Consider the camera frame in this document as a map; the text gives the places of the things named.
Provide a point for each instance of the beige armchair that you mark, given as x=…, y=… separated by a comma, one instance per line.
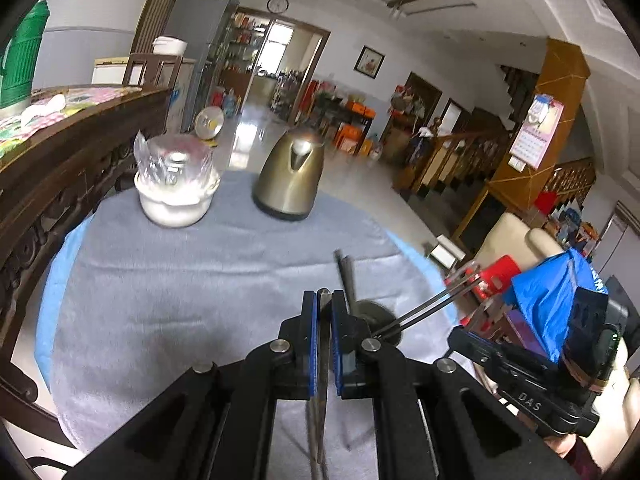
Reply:
x=510, y=235

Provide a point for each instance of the blue plastic bag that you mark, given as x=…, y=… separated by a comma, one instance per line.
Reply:
x=545, y=300

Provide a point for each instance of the person's right hand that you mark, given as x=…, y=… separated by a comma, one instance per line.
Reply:
x=559, y=445

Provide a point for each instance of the grey refrigerator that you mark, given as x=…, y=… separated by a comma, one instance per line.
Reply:
x=200, y=35

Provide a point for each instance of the dark wooden table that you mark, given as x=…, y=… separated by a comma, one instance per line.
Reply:
x=340, y=110

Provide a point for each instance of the shelf with goods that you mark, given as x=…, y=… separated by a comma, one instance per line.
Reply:
x=240, y=55

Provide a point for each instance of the red child chair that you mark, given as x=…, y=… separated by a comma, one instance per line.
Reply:
x=500, y=272

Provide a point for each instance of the carved dark wooden sideboard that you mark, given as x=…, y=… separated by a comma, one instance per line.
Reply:
x=60, y=160

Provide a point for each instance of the clear plastic bag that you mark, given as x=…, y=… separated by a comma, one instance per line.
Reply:
x=170, y=160

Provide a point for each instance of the white cloth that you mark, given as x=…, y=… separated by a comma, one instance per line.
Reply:
x=42, y=110

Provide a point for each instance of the orange box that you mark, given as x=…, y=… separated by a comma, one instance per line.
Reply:
x=361, y=109

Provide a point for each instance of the green thermos jug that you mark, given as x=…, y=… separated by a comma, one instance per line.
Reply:
x=25, y=55

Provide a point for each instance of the brown curtain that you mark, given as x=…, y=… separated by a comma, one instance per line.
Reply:
x=155, y=10

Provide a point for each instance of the round electric heater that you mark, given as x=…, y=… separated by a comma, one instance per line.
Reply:
x=209, y=122

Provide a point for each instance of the orange carton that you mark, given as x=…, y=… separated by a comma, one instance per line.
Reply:
x=350, y=139

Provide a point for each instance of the wooden chair back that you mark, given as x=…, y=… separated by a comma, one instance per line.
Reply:
x=150, y=67

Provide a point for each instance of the white printed carton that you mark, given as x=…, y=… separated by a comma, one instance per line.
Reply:
x=179, y=105

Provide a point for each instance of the bronze electric kettle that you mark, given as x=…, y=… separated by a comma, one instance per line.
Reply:
x=287, y=185

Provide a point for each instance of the person's right forearm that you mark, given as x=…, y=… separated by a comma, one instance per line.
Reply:
x=584, y=460

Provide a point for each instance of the round wall clock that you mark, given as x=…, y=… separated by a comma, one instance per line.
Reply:
x=277, y=4

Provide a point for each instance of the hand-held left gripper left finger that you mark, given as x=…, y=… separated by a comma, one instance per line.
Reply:
x=310, y=345

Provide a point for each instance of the white step stool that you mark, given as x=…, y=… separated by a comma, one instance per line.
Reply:
x=445, y=252

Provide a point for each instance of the dark wooden stool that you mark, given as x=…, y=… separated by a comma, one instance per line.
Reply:
x=525, y=332

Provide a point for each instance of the white flat box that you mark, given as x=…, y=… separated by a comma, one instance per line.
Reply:
x=107, y=71

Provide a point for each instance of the grey tablecloth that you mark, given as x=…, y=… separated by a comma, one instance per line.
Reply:
x=175, y=285

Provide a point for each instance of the framed wall picture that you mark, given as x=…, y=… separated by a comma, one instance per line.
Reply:
x=369, y=62

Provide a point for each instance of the white pot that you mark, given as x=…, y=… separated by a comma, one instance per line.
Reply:
x=170, y=46

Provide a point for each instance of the floral mat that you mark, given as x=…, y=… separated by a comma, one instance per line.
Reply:
x=90, y=100

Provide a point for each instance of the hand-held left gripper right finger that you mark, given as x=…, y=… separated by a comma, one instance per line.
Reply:
x=336, y=345

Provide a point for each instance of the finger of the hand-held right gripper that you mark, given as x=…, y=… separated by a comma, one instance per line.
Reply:
x=475, y=347

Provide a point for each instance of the white bowl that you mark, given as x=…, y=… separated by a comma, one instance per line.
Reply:
x=170, y=210

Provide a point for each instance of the wall calendar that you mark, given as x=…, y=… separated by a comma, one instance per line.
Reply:
x=535, y=135

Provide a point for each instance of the slim dark chopstick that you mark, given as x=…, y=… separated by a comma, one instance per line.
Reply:
x=435, y=296
x=345, y=280
x=430, y=307
x=324, y=310

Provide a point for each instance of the wooden stair railing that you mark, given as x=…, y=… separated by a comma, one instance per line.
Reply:
x=450, y=160

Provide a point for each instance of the blue table cover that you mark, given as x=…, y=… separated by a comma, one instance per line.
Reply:
x=55, y=300

